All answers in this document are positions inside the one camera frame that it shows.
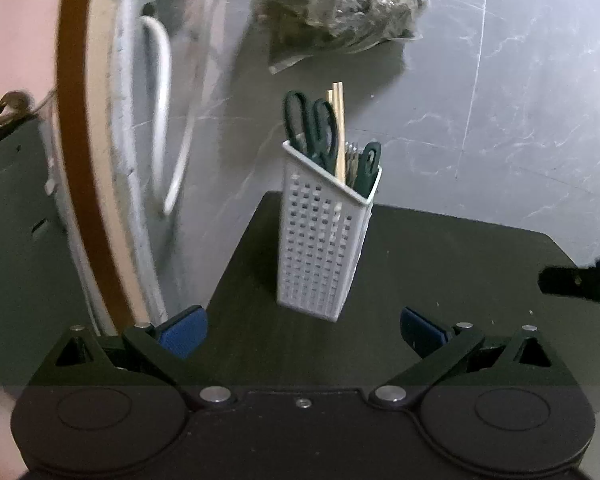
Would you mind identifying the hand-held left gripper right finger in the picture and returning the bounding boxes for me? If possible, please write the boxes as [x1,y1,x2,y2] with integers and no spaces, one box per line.
[370,306,565,407]

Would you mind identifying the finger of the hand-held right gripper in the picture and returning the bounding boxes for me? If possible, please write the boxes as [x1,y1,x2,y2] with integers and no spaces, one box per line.
[537,260,600,306]

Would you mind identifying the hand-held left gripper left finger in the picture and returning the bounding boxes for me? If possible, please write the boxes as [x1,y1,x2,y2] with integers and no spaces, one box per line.
[54,305,233,406]

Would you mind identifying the white perforated utensil basket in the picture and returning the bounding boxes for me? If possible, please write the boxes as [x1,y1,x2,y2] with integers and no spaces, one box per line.
[276,140,383,323]

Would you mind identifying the green-handled scissors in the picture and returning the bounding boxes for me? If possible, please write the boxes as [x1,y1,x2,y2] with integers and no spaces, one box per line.
[282,91,340,171]

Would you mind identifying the plastic bag of dried greens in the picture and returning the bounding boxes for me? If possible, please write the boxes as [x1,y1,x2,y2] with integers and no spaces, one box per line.
[250,0,426,74]

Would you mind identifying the brown wooden door frame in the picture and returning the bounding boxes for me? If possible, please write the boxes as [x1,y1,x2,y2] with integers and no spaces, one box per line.
[55,0,171,336]

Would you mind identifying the white hose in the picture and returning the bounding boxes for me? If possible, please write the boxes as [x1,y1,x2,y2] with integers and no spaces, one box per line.
[139,0,221,217]

